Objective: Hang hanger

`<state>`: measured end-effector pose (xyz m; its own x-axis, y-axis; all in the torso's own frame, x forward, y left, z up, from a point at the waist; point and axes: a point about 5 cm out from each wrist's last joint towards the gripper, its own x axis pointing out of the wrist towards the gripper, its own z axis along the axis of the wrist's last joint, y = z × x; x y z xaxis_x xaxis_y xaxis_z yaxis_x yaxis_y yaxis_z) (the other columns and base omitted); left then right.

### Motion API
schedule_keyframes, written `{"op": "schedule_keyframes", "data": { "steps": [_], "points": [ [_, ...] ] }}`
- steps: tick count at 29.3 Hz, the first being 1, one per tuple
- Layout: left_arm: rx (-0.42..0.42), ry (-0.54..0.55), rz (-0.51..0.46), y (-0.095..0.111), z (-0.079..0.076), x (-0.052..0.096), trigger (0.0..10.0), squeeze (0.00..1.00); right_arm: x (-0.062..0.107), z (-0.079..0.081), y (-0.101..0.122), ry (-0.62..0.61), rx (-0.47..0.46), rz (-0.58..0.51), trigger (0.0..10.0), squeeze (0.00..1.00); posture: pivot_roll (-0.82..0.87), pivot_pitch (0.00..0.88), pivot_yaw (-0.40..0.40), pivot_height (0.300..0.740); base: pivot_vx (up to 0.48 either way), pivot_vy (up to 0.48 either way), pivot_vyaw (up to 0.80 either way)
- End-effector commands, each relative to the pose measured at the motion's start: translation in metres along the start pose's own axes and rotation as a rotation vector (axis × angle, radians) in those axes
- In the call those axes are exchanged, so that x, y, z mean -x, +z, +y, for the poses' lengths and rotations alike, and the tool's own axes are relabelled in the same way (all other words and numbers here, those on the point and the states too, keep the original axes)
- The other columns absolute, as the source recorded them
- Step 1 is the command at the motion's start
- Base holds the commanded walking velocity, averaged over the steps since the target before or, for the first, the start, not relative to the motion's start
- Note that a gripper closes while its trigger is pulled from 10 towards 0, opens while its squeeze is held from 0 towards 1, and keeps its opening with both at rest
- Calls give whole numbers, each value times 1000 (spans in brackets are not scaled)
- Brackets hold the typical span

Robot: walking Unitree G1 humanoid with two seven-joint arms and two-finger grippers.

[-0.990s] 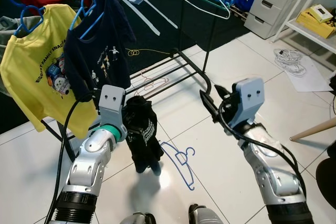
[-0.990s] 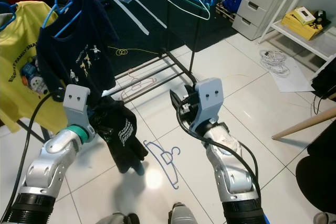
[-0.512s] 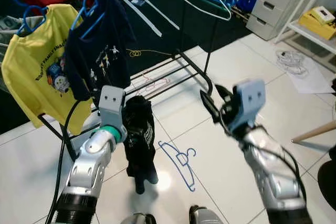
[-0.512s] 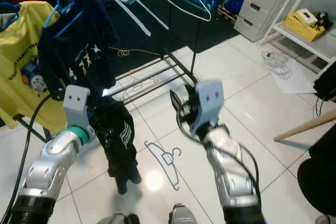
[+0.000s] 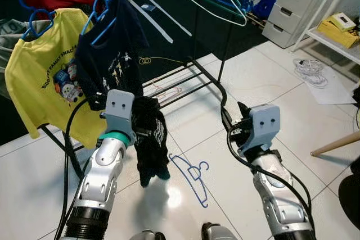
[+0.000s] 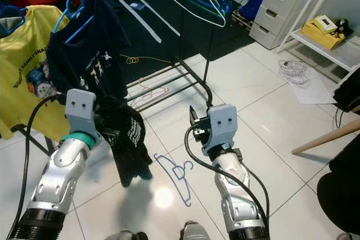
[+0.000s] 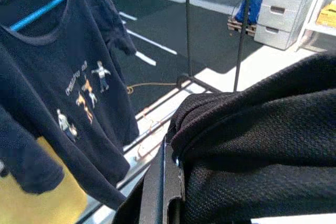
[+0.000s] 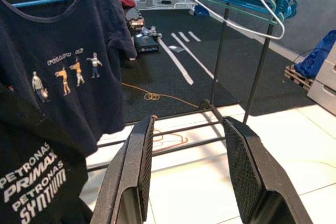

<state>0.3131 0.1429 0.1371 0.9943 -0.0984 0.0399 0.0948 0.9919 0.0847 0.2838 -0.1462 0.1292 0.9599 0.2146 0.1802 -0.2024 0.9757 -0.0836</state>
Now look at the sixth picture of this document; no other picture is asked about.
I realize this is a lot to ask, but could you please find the white open shelf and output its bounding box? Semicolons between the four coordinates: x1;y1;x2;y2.
278;0;360;72

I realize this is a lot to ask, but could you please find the black printed shirt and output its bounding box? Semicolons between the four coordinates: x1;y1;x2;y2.
94;96;154;188

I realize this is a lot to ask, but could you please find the white drawer cabinet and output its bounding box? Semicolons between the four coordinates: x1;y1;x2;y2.
249;0;324;49

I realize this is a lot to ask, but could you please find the yellow cardboard box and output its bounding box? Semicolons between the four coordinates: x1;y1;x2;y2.
301;18;347;51

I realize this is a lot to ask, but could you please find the wooden pallet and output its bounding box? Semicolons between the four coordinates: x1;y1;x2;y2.
233;10;254;27

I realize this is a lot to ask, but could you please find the coiled white cable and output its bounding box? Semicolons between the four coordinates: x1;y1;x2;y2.
278;60;313;89

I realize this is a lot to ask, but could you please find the navy printed t-shirt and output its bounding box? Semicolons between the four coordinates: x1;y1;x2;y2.
46;0;129;103

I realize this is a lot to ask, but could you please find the long white tape strip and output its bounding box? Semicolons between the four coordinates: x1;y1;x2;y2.
127;0;181;37
118;0;164;44

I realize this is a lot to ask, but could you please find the black floor carpet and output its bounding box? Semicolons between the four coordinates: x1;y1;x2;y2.
0;0;265;83

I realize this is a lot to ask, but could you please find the pink wire hanger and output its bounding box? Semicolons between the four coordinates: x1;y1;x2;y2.
138;80;172;106

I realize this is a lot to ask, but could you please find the bystander in black trousers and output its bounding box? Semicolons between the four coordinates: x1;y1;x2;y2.
317;133;360;236

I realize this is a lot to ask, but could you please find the thin yellow cable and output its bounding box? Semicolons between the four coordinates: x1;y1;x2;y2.
124;53;172;65

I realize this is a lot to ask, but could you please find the white paper sheet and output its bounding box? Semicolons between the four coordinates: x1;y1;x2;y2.
284;63;338;105

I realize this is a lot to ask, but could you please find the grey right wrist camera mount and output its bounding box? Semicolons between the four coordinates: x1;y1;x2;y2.
205;104;238;153

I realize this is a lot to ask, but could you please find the black metal clothes rack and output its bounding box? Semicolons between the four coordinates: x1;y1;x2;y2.
0;0;231;156

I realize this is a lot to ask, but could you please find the light wooden furniture leg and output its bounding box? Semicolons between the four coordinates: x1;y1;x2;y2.
291;117;360;156

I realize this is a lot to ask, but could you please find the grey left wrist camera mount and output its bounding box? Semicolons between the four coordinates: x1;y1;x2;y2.
65;89;99;142

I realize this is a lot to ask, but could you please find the robot right leg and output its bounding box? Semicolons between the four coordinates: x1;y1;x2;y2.
180;221;212;240

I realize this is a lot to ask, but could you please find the yellow printed t-shirt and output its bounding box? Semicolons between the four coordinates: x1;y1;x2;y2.
0;5;68;142

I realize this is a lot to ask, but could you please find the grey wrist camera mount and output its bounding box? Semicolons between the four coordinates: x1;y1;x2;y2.
65;89;99;142
205;104;238;153

